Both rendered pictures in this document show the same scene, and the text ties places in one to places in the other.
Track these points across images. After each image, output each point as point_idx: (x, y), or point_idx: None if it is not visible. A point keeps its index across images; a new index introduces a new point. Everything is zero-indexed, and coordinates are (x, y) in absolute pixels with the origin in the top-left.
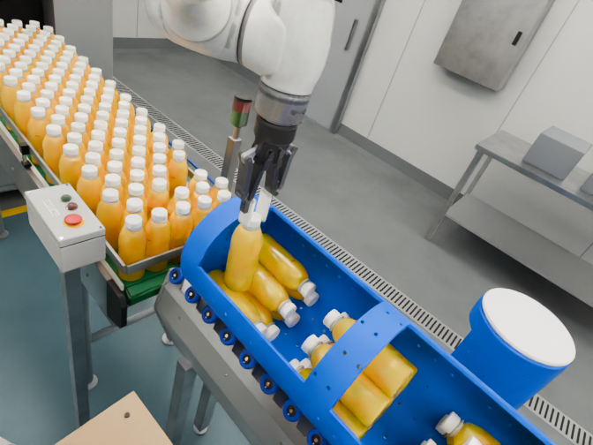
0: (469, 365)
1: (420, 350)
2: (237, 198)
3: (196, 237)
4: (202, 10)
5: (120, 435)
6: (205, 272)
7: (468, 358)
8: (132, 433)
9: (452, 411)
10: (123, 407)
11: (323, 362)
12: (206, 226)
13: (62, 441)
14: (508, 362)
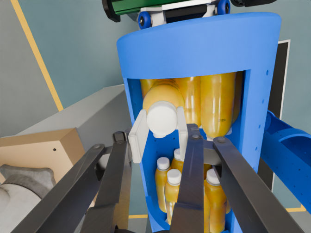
0: (304, 184)
1: None
2: (194, 29)
3: (120, 52)
4: None
5: (51, 155)
6: (127, 85)
7: (308, 183)
8: (57, 156)
9: (230, 226)
10: (52, 145)
11: (151, 216)
12: (128, 52)
13: (25, 144)
14: None
